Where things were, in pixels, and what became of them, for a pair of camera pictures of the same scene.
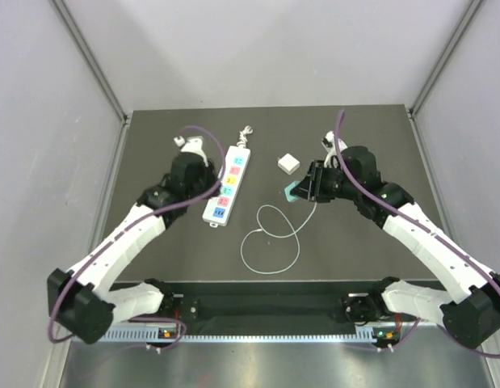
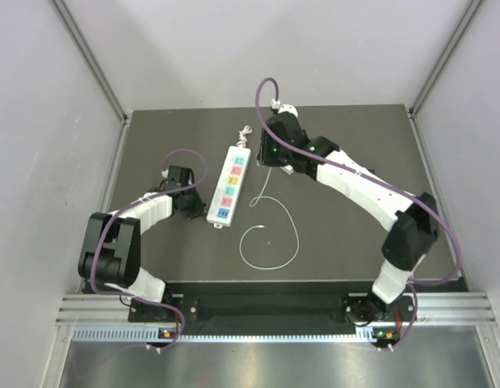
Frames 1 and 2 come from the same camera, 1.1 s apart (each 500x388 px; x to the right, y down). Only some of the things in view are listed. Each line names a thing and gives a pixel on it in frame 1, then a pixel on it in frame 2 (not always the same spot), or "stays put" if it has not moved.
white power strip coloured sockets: x=219 y=208 stays put
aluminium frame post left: x=84 y=48 stays put
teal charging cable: x=256 y=230 → x=252 y=204
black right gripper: x=311 y=187 → x=264 y=157
